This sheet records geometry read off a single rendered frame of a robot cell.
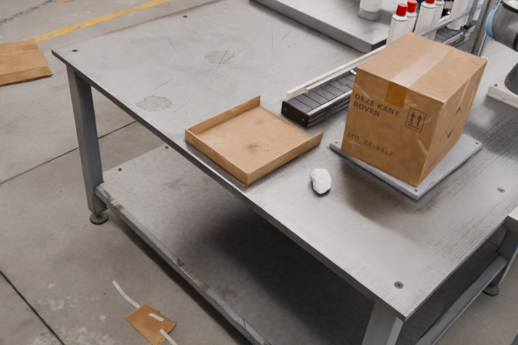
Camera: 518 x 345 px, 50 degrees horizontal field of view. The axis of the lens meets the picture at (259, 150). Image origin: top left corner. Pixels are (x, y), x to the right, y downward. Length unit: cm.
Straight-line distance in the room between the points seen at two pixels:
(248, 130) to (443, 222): 61
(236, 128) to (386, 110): 46
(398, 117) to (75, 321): 141
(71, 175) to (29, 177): 19
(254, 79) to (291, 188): 56
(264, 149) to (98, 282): 104
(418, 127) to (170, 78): 87
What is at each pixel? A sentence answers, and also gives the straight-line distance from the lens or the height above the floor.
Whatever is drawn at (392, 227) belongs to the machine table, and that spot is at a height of 83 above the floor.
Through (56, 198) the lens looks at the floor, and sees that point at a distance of 274.
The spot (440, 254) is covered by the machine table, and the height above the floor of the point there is 83.
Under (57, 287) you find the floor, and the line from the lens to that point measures 237.
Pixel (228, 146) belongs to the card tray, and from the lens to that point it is 160.
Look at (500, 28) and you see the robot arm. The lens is 208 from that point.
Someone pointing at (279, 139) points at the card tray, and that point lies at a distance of 164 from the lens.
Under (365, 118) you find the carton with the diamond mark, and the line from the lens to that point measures 151.
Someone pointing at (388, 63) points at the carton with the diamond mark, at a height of 112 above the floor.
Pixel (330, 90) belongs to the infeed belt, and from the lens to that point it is 182.
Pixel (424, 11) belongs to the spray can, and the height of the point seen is 102.
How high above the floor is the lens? 180
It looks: 37 degrees down
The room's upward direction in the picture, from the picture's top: 5 degrees clockwise
